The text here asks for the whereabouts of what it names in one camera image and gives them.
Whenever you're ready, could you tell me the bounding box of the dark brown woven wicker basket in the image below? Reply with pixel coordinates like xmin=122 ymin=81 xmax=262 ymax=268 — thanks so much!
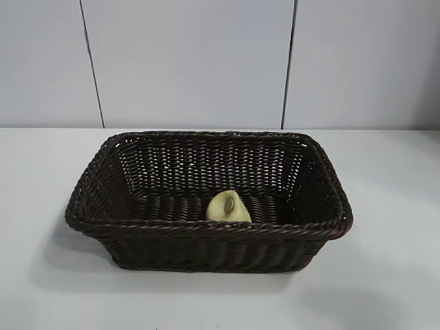
xmin=64 ymin=129 xmax=355 ymax=274

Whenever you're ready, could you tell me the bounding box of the round pale yellow yolk pastry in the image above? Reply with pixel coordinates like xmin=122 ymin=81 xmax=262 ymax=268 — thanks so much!
xmin=205 ymin=190 xmax=253 ymax=223

